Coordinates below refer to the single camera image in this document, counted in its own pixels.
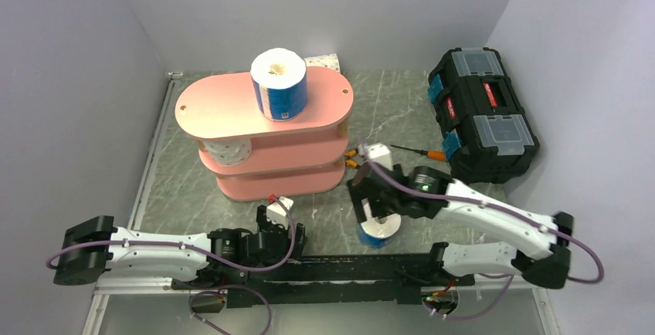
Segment orange handled screwdriver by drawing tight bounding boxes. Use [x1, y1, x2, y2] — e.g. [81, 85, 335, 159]
[392, 144, 447, 161]

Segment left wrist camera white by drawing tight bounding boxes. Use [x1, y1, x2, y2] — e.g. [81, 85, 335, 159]
[265, 195, 294, 228]

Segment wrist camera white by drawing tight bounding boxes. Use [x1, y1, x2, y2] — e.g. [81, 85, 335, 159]
[357, 143, 393, 171]
[265, 195, 294, 228]

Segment blue roll front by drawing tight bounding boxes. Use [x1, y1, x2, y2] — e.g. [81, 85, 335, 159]
[356, 214, 402, 249]

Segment floral paper roll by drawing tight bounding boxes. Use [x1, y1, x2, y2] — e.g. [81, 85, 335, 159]
[203, 139, 252, 167]
[304, 53, 341, 72]

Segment orange handled pliers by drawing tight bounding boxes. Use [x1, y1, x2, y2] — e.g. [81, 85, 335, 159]
[344, 148, 361, 169]

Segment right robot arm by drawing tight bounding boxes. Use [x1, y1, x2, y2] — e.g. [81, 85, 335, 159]
[347, 164, 574, 289]

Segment blue roll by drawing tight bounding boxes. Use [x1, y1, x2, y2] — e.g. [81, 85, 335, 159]
[356, 214, 402, 249]
[249, 48, 308, 121]

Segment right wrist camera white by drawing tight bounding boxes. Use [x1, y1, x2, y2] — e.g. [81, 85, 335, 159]
[357, 143, 393, 171]

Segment pink three-tier shelf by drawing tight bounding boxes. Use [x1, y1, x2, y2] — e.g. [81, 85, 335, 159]
[175, 66, 354, 201]

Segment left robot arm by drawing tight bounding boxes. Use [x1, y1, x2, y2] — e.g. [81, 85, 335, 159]
[46, 203, 307, 289]

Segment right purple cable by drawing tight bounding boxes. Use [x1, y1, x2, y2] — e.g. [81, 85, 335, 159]
[358, 138, 606, 322]

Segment black plastic toolbox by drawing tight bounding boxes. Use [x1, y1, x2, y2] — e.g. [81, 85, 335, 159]
[427, 47, 540, 184]

